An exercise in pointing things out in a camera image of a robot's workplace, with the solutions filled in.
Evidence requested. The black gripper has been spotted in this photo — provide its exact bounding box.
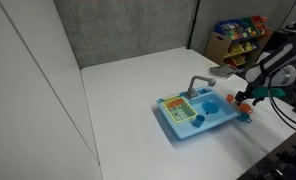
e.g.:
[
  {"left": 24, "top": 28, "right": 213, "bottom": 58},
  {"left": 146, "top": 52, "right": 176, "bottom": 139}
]
[{"left": 234, "top": 83, "right": 260, "bottom": 106}]

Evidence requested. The blue toy cup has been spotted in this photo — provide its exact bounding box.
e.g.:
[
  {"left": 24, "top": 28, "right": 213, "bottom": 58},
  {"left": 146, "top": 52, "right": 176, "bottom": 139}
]
[{"left": 192, "top": 114, "right": 206, "bottom": 129}]

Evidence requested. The blue toy mug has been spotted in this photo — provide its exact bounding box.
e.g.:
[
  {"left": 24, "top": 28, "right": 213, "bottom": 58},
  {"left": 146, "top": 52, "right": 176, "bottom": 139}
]
[{"left": 236, "top": 112, "right": 253, "bottom": 125}]

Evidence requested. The orange toy plate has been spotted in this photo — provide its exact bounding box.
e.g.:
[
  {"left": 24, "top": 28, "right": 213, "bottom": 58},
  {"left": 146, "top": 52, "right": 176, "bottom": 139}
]
[{"left": 164, "top": 98, "right": 184, "bottom": 109}]

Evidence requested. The grey toy faucet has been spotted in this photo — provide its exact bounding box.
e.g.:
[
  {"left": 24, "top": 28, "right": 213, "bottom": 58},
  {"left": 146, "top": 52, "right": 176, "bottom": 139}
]
[{"left": 184, "top": 75, "right": 217, "bottom": 100}]

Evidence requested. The wooden toy storage shelf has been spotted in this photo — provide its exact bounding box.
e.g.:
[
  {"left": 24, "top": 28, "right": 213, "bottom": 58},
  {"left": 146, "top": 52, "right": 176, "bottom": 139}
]
[{"left": 204, "top": 15, "right": 274, "bottom": 76}]

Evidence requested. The yellow-green dish rack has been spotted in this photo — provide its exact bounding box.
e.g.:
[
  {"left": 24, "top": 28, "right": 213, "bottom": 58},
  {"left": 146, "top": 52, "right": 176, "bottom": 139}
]
[{"left": 161, "top": 95, "right": 198, "bottom": 125}]

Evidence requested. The light blue toy sink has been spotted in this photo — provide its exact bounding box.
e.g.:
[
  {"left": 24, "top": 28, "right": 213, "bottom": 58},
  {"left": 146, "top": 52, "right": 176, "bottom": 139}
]
[{"left": 156, "top": 85, "right": 242, "bottom": 140}]

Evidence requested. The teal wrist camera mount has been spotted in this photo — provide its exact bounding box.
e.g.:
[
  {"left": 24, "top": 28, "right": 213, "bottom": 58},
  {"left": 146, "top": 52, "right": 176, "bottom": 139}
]
[{"left": 252, "top": 87, "right": 286, "bottom": 106}]

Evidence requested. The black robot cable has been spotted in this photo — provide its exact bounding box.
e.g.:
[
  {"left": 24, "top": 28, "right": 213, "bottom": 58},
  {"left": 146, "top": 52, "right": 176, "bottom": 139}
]
[{"left": 267, "top": 75, "right": 296, "bottom": 135}]

